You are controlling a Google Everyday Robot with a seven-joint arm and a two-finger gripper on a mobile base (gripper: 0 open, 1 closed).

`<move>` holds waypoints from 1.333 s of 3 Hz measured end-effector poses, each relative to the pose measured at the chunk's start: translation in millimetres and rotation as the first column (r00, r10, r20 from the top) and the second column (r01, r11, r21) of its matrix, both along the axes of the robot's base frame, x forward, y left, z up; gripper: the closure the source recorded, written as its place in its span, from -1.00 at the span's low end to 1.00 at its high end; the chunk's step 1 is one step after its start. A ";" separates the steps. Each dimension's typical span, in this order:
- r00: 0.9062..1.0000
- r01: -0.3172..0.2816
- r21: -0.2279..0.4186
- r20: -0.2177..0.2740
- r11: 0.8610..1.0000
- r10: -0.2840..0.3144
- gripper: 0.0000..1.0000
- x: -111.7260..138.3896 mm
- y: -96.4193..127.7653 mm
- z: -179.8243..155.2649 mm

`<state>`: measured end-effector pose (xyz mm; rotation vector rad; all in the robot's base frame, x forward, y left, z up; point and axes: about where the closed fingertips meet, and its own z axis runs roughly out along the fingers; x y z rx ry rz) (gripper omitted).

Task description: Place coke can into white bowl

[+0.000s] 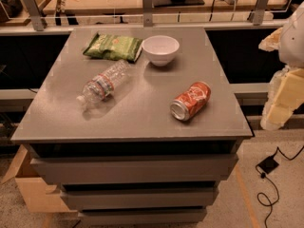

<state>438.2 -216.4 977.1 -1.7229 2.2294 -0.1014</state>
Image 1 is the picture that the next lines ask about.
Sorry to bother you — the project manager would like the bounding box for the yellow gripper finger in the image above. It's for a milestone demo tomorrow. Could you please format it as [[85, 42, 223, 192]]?
[[258, 28, 282, 51], [260, 66, 304, 130]]

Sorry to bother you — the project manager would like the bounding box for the cardboard box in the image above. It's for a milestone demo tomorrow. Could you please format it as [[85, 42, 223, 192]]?
[[1, 145, 71, 213]]

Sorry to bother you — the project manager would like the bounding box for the black power adapter with cable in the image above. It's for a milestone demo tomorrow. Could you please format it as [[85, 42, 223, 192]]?
[[255, 146, 304, 228]]

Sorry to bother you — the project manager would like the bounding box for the orange soda can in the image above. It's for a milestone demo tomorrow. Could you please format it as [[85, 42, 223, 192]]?
[[170, 82, 211, 122]]

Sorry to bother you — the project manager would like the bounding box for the green chip bag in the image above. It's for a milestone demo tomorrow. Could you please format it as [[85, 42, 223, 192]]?
[[83, 32, 143, 63]]

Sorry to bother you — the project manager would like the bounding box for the middle grey metal bracket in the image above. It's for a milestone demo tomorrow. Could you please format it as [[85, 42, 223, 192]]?
[[142, 0, 153, 27]]

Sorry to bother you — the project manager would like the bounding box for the left grey metal bracket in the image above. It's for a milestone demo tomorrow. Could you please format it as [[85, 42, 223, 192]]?
[[23, 0, 47, 31]]

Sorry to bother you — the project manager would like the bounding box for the grey metal bracket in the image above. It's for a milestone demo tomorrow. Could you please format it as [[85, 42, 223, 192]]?
[[142, 0, 153, 27], [23, 0, 47, 31], [248, 0, 269, 26]]

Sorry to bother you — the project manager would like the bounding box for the grey drawer cabinet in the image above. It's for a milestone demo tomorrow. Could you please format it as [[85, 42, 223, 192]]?
[[12, 27, 252, 225]]

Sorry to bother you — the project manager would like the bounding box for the white bowl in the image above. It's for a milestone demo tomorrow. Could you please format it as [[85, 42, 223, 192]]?
[[142, 35, 180, 67]]

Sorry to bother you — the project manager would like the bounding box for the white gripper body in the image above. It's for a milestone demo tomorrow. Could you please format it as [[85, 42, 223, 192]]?
[[278, 2, 304, 68]]

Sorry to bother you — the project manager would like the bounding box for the clear plastic water bottle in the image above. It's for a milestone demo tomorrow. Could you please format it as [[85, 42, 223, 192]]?
[[76, 60, 131, 109]]

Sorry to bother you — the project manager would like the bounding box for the right grey metal bracket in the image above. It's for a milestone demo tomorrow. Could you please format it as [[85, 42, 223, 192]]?
[[248, 0, 269, 26]]

